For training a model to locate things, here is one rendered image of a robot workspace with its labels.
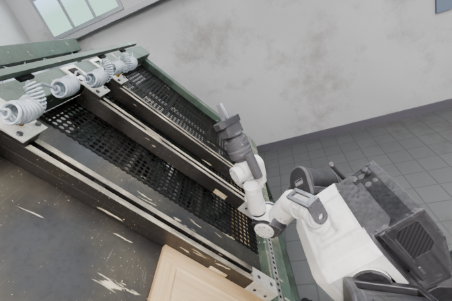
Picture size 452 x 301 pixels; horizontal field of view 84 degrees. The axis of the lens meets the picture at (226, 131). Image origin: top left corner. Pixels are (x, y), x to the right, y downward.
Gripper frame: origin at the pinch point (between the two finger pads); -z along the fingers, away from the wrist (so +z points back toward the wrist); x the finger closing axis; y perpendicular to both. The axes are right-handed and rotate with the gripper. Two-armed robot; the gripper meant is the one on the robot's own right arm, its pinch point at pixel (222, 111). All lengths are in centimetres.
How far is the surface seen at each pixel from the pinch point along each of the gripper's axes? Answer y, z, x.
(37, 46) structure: 120, -84, 2
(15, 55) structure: 109, -75, 19
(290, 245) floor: 72, 135, -92
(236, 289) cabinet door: 12, 61, 19
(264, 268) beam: 17, 71, -2
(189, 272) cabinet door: 15, 44, 31
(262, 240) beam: 23, 67, -14
